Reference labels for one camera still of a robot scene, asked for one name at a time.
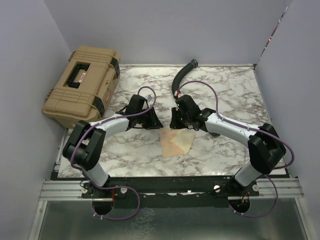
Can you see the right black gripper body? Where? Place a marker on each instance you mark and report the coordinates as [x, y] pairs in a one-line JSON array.
[[180, 121]]

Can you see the tan paper envelope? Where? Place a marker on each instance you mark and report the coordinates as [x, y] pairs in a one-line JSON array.
[[175, 142]]

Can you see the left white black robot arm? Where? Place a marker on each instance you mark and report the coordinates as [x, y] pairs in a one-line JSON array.
[[84, 145]]

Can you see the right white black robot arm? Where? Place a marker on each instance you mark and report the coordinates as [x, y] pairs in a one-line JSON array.
[[265, 150]]

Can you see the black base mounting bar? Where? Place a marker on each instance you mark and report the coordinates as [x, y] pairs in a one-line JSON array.
[[182, 191]]

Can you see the tan plastic tool case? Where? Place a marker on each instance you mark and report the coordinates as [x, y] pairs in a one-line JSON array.
[[85, 89]]

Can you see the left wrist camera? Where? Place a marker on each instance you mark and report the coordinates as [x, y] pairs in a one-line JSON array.
[[149, 97]]

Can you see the aluminium frame rail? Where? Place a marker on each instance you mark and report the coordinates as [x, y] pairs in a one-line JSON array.
[[61, 190]]

